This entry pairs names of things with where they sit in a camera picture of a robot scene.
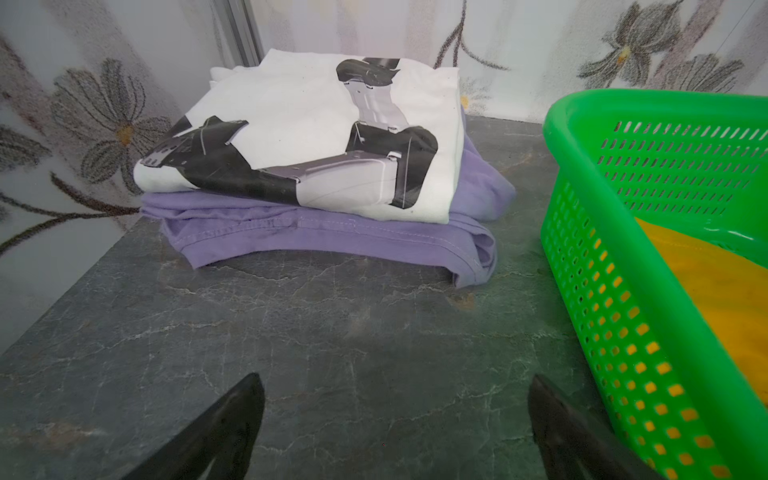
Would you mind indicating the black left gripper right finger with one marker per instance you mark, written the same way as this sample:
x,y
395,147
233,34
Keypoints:
x,y
573,443

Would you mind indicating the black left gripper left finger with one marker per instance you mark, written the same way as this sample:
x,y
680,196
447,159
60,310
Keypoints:
x,y
218,444

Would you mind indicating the yellow t-shirt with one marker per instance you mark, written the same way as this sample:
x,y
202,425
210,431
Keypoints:
x,y
729,291

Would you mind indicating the green plastic basket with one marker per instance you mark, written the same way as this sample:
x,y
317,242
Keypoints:
x,y
692,162

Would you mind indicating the purple folded t-shirt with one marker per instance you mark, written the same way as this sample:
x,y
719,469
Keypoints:
x,y
233,210

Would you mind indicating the white printed folded t-shirt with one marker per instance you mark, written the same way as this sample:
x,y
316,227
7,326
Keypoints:
x,y
380,138

